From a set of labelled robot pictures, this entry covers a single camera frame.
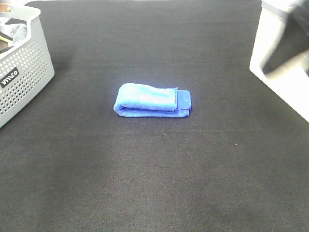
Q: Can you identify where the blue microfibre towel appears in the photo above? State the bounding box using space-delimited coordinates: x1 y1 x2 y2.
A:
113 83 192 118

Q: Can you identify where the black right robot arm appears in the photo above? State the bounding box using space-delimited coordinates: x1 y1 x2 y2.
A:
262 0 309 74

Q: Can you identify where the grey perforated plastic basket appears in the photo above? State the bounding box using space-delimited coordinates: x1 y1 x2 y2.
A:
0 3 55 126

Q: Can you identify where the white plastic storage crate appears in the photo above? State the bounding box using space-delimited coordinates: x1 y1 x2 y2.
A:
249 0 309 120

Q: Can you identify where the grey cloth in basket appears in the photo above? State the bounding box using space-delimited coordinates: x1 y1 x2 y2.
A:
0 23 28 47

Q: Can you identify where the yellow cloth in basket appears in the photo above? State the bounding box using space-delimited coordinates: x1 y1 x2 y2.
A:
0 35 13 44

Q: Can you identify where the wooden basket handle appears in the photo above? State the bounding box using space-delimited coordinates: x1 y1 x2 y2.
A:
0 3 11 13

